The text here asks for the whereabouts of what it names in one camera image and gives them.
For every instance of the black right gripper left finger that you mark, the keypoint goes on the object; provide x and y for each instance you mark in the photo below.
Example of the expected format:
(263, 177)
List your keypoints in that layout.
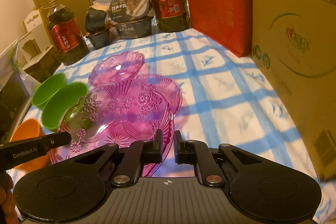
(130, 161)

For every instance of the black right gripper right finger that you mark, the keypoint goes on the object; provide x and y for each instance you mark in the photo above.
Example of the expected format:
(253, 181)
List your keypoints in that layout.
(201, 157)

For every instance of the orange plastic bowl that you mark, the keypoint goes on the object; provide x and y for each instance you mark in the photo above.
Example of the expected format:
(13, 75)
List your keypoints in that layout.
(30, 128)

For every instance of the pink glass plate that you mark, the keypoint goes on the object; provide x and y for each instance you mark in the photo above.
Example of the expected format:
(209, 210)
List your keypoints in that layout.
(116, 113)
(167, 86)
(117, 68)

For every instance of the green plastic bowl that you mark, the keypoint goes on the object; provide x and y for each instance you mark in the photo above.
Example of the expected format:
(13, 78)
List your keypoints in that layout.
(47, 89)
(60, 102)

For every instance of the person's left hand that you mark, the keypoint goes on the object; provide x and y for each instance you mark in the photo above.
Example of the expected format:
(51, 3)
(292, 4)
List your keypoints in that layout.
(7, 202)

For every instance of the blue checked tablecloth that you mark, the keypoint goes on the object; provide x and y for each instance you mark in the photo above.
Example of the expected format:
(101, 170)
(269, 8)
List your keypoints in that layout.
(226, 99)

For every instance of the chair with patterned cover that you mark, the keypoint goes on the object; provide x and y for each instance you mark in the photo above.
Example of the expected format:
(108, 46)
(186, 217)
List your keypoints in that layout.
(16, 91)

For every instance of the white wooden chair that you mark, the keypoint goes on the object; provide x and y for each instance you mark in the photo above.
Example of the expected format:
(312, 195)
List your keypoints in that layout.
(41, 57)

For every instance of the small black food tub, lower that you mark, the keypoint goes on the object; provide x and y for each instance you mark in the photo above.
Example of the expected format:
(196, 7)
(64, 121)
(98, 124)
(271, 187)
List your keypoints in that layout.
(102, 38)

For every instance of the small black food tub, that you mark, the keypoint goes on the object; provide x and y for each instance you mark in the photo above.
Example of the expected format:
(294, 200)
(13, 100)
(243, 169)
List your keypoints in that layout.
(102, 38)
(96, 18)

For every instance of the black instant rice box, bottom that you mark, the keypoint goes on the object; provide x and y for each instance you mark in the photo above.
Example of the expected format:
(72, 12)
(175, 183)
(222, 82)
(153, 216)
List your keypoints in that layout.
(135, 29)

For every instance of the oil bottle, left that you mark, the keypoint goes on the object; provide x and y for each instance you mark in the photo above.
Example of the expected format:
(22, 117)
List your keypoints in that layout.
(66, 33)

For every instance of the small black food tub, upper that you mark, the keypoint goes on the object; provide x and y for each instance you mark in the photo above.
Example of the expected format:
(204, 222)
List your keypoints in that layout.
(96, 18)

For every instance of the oval instant rice box, top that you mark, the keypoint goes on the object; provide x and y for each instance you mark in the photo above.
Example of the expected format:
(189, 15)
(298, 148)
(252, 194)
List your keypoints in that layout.
(121, 11)

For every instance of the large cardboard box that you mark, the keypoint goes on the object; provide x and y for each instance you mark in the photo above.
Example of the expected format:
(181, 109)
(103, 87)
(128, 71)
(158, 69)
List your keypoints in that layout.
(293, 43)

